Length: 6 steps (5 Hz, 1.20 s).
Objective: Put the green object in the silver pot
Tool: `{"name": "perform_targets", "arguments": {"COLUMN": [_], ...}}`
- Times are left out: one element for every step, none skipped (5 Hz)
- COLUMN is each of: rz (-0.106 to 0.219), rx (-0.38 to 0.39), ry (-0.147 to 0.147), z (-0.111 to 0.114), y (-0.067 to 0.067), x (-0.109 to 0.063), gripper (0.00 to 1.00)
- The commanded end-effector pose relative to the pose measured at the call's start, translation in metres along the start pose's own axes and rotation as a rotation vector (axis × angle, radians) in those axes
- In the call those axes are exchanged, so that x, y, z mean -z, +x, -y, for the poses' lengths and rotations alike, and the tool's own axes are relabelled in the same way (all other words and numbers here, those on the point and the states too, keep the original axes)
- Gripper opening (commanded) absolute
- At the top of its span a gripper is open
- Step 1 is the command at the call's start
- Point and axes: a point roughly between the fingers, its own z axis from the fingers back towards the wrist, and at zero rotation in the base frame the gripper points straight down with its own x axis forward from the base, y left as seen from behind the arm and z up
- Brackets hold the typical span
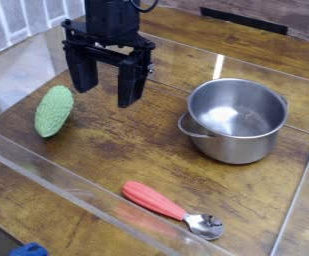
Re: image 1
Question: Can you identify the blue object at corner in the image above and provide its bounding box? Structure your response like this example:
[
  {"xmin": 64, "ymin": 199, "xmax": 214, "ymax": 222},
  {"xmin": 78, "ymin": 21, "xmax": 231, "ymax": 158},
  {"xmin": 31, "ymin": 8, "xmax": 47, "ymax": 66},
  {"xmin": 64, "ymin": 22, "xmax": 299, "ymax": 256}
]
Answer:
[{"xmin": 8, "ymin": 243, "xmax": 48, "ymax": 256}]

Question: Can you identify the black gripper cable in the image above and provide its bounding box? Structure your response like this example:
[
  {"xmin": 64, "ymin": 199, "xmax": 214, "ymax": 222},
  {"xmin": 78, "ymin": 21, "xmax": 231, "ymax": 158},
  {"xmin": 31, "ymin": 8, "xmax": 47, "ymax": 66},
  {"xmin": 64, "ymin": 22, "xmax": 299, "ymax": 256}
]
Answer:
[{"xmin": 130, "ymin": 0, "xmax": 159, "ymax": 14}]

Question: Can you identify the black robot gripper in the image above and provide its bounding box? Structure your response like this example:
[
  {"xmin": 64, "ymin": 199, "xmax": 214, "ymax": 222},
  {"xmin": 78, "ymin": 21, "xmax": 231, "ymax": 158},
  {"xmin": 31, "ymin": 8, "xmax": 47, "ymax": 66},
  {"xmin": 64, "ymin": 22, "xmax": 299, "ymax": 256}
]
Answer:
[{"xmin": 62, "ymin": 0, "xmax": 155, "ymax": 108}]

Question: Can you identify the silver metal pot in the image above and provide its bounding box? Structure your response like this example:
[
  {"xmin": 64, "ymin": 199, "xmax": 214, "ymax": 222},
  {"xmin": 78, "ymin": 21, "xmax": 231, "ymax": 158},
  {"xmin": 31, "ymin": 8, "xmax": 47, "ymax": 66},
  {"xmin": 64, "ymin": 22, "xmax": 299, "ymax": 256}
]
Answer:
[{"xmin": 178, "ymin": 78, "xmax": 289, "ymax": 164}]

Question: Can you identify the green bumpy toy gourd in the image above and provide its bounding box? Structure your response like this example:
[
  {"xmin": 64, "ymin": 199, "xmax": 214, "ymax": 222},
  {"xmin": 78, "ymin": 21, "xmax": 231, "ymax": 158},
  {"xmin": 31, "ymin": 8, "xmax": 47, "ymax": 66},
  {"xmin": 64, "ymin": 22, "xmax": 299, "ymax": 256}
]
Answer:
[{"xmin": 34, "ymin": 85, "xmax": 74, "ymax": 138}]

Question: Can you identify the clear acrylic enclosure wall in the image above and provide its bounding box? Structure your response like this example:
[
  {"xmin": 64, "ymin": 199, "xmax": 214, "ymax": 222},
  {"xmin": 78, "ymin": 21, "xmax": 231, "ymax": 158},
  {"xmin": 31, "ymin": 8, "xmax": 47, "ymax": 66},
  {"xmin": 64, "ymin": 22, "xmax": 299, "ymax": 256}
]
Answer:
[{"xmin": 0, "ymin": 29, "xmax": 309, "ymax": 256}]

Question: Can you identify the red handled metal spoon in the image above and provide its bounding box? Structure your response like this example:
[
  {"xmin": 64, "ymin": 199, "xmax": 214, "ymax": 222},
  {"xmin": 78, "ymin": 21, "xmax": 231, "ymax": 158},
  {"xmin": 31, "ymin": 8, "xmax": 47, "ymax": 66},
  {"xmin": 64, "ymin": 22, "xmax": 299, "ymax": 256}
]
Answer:
[{"xmin": 122, "ymin": 181, "xmax": 225, "ymax": 240}]

